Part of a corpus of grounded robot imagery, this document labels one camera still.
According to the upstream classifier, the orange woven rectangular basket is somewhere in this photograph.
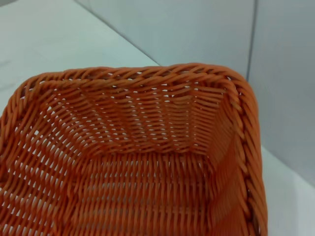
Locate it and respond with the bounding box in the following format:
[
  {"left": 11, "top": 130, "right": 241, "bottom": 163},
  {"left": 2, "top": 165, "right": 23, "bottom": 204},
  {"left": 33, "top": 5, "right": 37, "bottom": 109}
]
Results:
[{"left": 0, "top": 63, "right": 269, "bottom": 236}]

